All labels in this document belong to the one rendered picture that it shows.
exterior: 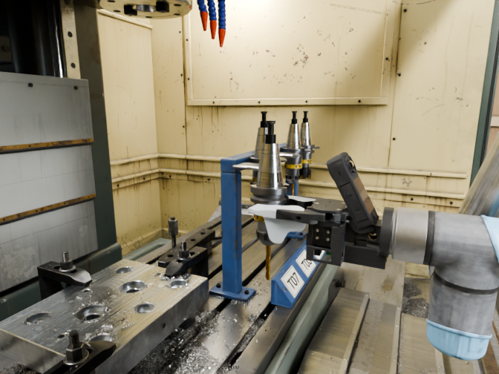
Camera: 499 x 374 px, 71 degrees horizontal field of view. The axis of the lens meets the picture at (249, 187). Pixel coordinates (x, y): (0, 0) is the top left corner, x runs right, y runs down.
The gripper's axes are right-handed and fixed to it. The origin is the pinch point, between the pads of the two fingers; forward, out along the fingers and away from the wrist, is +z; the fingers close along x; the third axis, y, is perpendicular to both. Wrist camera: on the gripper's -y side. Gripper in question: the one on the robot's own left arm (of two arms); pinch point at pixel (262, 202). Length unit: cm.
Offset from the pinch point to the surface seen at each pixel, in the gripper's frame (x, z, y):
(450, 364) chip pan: 45, -37, 52
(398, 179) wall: 100, -18, 12
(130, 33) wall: 86, 105, -49
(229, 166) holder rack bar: 14.8, 14.2, -2.7
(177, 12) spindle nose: 4.2, 18.9, -31.6
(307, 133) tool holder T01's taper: 53, 8, -8
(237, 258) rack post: 15.1, 12.3, 18.5
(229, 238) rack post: 14.8, 14.1, 13.9
